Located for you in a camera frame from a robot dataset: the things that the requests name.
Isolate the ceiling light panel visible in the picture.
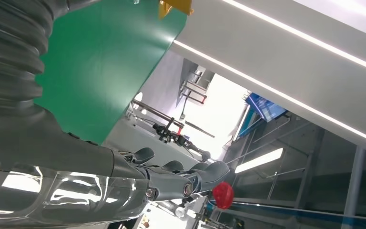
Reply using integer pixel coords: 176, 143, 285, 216
234, 147, 284, 174

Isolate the metal rack frame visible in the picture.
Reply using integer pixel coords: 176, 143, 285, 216
179, 70, 210, 105

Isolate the yellow taped cardboard box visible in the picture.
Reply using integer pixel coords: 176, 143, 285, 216
158, 0, 194, 20

